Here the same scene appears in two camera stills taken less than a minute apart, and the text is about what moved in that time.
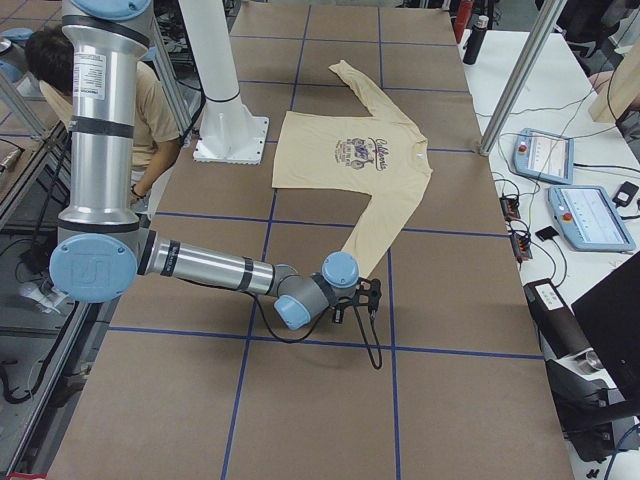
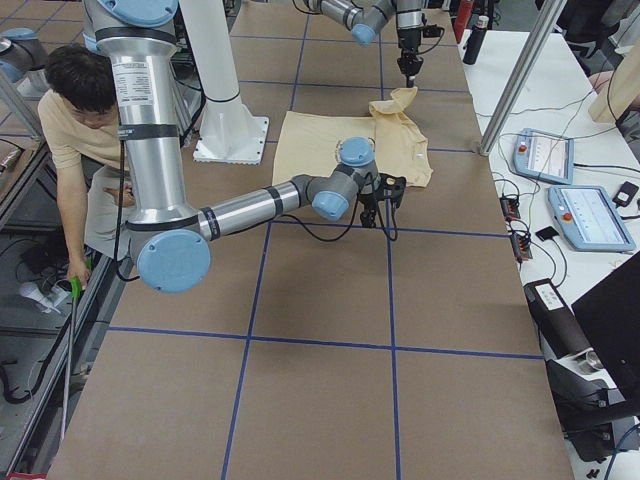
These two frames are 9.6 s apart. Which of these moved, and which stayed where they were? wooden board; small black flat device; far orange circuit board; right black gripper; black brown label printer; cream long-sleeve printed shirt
Moved: right black gripper; cream long-sleeve printed shirt
Stayed: wooden board; black brown label printer; far orange circuit board; small black flat device
